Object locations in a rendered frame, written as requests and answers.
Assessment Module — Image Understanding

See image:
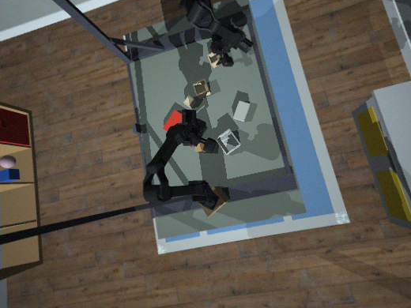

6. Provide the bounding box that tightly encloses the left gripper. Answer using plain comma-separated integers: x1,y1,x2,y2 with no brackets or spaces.
211,34,234,66

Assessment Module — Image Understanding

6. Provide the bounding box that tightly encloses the black metal overhead frame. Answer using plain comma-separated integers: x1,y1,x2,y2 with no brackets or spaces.
0,0,191,245

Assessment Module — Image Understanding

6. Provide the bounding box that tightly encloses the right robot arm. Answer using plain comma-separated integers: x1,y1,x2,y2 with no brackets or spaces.
143,109,219,210

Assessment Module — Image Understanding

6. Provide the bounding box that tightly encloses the red flat board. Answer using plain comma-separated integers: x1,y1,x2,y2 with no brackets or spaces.
163,110,182,131

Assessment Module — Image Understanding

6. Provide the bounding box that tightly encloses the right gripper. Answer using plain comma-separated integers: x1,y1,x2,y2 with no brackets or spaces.
192,132,217,153

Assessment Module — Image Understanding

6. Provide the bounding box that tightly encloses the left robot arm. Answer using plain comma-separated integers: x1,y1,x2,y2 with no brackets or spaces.
180,0,253,55

